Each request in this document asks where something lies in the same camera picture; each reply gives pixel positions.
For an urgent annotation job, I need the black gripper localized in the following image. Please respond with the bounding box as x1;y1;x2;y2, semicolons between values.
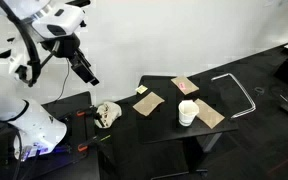
43;32;92;69

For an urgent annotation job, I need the white paper cup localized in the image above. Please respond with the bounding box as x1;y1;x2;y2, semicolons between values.
178;99;200;128

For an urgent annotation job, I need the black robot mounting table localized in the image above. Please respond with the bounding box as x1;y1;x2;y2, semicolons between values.
0;91;102;180

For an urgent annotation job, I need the crumpled beige cloth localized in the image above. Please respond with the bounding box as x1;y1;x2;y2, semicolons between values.
93;100;123;129

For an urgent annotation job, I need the yellow sticky note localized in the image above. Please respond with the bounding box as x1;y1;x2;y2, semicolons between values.
134;84;149;95

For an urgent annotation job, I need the brown paper napkin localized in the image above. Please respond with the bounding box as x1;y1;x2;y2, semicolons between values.
193;97;226;130
132;91;166;117

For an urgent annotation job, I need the blue lit connector block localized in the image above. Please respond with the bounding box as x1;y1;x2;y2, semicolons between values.
15;142;72;162

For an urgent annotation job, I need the brown napkin with pink label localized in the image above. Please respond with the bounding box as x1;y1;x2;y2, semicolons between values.
170;75;200;96

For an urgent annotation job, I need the thin black hanging cable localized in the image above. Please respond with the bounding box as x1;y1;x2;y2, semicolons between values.
54;58;71;103

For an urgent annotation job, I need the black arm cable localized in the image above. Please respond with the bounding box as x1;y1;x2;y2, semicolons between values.
0;0;57;88

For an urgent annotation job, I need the orange-handled black clamp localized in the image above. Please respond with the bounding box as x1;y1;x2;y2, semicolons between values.
58;105;107;126
77;134;112;153

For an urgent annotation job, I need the black pedestal table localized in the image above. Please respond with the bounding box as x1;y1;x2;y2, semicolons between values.
135;74;240;179

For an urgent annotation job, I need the thick black base cable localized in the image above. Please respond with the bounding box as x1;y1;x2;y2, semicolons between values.
10;128;25;180

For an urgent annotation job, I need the silver metal tube frame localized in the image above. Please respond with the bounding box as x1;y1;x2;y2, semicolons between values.
211;72;257;120

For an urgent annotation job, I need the dark floor ring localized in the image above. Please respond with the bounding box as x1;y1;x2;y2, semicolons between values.
253;86;266;95

